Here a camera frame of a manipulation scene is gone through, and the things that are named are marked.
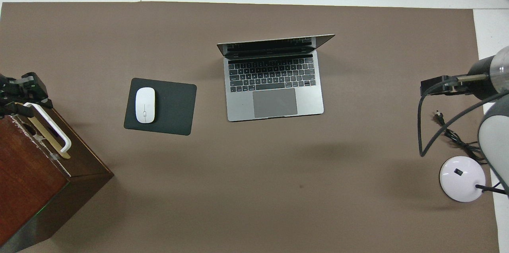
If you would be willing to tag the dark brown wooden box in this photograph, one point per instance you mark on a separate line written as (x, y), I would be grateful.
(35, 189)

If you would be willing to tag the white computer mouse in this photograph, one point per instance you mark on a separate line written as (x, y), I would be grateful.
(145, 105)

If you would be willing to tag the brown paper table mat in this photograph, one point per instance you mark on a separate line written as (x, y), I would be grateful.
(278, 185)

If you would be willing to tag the white desk lamp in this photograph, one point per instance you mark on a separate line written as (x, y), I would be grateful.
(461, 179)

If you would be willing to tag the silver grey Apple laptop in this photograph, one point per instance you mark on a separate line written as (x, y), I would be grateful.
(238, 102)

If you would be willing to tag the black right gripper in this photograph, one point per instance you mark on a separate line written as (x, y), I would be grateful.
(481, 90)

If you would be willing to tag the black mouse pad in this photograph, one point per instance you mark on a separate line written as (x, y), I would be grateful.
(175, 108)

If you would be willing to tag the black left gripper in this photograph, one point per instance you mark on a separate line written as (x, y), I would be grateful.
(10, 94)

